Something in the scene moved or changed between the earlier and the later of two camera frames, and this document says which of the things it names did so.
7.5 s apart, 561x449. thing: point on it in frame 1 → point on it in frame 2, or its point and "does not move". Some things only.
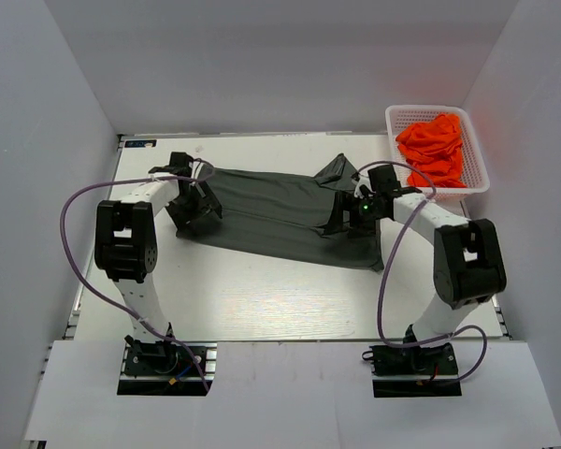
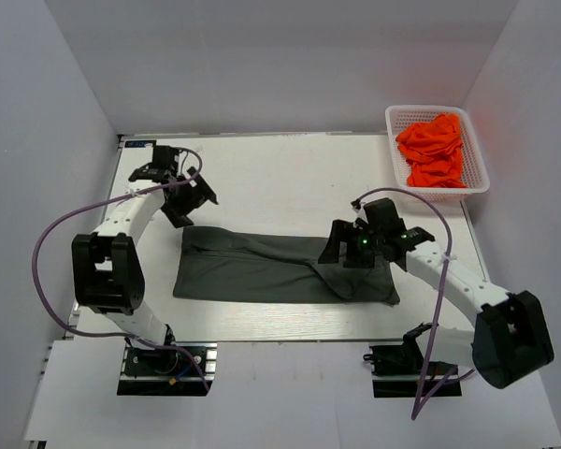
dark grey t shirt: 282,214 → 224,264
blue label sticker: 140,143 does not move
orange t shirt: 434,148 does not move
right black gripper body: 344,217 → 344,245
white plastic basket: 442,142 does not move
